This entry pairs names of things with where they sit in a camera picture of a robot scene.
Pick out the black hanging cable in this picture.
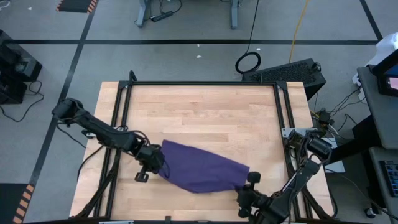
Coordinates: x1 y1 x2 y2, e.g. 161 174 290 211
234 0 262 75

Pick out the white power strip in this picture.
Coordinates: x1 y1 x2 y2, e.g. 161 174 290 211
351 72 368 104

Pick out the black floor cable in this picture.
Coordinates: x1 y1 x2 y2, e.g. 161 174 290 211
0 80 45 123

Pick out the black framed monitor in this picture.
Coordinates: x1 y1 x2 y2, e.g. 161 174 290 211
371 49 398 98

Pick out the grey side desk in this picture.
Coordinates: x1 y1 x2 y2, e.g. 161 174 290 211
356 65 398 151

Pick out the purple cloth towel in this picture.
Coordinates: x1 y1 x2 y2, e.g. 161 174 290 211
157 139 251 194

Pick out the white printed paper sheet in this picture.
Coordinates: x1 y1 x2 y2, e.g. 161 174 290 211
323 138 346 174

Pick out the black orange hazard mat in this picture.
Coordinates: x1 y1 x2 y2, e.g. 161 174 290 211
55 0 100 14
0 182 36 224

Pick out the black caster wheel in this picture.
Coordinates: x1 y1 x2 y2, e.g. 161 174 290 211
364 206 377 220

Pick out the black button keypad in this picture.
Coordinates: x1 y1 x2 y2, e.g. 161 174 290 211
379 159 398 198

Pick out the grey desk with keypad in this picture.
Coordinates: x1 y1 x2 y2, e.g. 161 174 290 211
368 146 398 218

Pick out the grey metal desk leg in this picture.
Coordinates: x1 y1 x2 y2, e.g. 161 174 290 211
229 0 241 30
135 0 151 29

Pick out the black perforated computer tower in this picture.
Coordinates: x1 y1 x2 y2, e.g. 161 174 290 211
241 57 328 101

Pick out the black desk base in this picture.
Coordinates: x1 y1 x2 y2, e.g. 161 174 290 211
321 114 384 166

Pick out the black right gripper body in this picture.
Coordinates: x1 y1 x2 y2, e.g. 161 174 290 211
238 186 271 218

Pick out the black equipment rack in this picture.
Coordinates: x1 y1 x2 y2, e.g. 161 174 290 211
0 29 44 105

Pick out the black power strip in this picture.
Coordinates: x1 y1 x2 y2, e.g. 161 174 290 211
149 10 174 23

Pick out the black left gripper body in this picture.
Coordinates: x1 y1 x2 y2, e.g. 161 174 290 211
136 143 165 174

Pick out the black power adapter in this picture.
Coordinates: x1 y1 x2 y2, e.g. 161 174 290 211
317 108 335 126

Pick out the yellow hanging cable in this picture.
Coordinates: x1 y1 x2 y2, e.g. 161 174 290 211
288 0 311 64

